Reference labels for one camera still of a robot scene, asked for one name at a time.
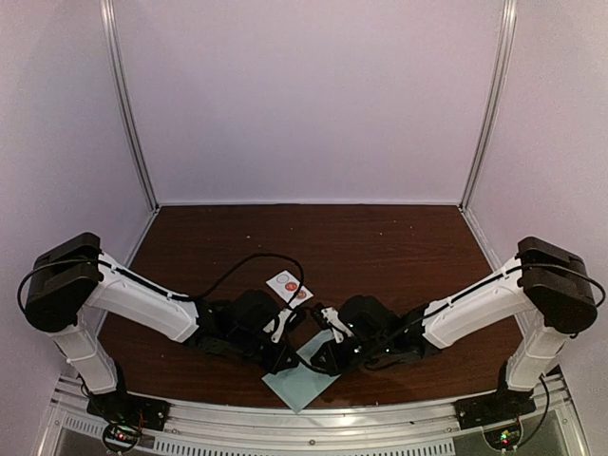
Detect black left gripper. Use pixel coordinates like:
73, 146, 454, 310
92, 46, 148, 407
227, 330, 298, 376

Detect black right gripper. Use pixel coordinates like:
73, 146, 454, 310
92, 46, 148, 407
311, 335, 390, 377

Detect light blue envelope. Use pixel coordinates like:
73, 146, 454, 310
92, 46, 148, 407
262, 330, 339, 413

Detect sticker sheet with three seals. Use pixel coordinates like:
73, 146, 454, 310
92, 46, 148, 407
266, 270, 314, 309

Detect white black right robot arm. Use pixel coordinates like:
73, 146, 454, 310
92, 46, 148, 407
310, 237, 606, 420

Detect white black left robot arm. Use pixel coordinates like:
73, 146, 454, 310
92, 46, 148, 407
17, 232, 299, 422

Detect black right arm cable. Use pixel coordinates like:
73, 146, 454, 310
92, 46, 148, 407
294, 351, 343, 379

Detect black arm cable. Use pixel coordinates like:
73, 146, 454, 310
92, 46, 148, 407
170, 253, 306, 305
294, 351, 343, 379

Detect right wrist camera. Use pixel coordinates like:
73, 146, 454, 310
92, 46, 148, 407
312, 305, 353, 344

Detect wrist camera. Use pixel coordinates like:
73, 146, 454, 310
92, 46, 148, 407
312, 305, 353, 344
263, 308, 306, 344

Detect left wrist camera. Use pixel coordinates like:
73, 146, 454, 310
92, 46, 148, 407
263, 308, 306, 344

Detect front aluminium rail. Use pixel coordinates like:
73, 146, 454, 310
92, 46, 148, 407
33, 374, 591, 455

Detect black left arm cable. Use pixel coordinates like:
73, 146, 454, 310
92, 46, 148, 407
170, 253, 306, 305

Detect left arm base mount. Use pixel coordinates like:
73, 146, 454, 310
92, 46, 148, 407
86, 391, 170, 453

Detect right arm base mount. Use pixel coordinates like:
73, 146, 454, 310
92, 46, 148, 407
454, 390, 536, 452

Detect right aluminium frame post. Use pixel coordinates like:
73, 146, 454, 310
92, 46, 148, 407
459, 0, 518, 213

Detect aluminium frame post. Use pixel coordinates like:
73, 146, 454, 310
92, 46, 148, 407
99, 0, 160, 212
459, 0, 518, 213

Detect left aluminium frame post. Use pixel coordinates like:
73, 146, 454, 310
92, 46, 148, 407
99, 0, 160, 212

